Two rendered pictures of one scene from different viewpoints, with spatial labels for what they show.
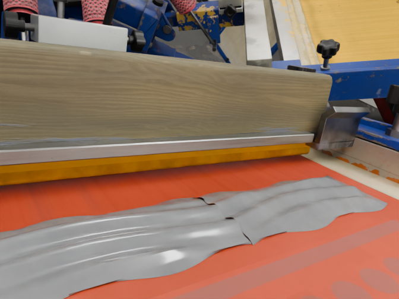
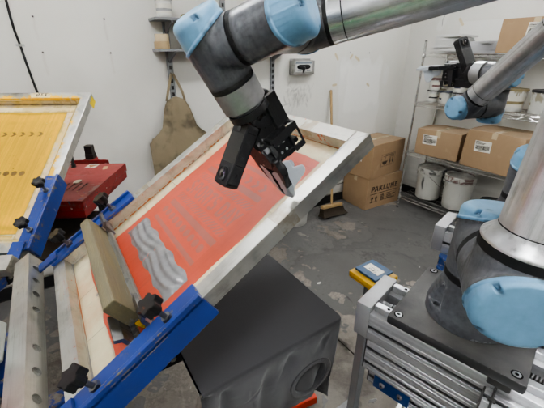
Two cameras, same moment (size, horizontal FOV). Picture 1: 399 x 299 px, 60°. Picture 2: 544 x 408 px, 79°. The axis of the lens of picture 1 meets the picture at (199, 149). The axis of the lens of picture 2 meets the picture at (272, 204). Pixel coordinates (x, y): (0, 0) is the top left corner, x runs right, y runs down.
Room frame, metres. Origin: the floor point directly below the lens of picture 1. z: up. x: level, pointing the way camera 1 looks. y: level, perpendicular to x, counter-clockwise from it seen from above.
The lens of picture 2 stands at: (-0.33, 0.56, 1.72)
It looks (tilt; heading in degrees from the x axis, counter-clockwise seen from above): 25 degrees down; 286
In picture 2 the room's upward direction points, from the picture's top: straight up
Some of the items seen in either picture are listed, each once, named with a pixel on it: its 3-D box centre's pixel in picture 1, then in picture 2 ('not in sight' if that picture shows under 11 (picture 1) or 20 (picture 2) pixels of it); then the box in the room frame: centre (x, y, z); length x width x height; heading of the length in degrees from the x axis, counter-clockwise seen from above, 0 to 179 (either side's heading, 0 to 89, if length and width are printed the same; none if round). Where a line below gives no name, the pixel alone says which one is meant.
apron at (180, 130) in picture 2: not in sight; (181, 138); (1.18, -1.87, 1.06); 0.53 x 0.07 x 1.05; 50
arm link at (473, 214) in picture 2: not in sight; (491, 240); (-0.55, -0.01, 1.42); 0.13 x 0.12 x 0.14; 84
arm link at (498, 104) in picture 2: not in sight; (488, 106); (-0.71, -0.74, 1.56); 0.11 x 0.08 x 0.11; 38
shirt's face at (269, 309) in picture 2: not in sight; (242, 306); (0.01, -0.23, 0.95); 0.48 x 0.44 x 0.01; 50
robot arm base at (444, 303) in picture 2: not in sight; (473, 292); (-0.55, -0.02, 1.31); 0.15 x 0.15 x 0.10
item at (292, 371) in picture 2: not in sight; (271, 381); (-0.13, -0.11, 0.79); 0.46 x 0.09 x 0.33; 50
